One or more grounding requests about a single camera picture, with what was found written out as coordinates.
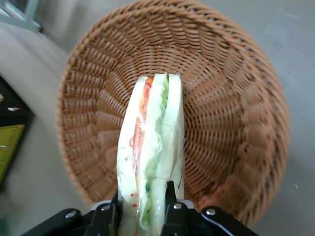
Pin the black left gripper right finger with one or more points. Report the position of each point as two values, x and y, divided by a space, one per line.
178 218

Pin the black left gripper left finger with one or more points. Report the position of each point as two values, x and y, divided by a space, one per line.
105 218

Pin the brown round wicker basket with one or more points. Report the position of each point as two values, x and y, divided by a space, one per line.
221 123

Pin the triangle sandwich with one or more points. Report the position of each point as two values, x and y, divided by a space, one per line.
152 135

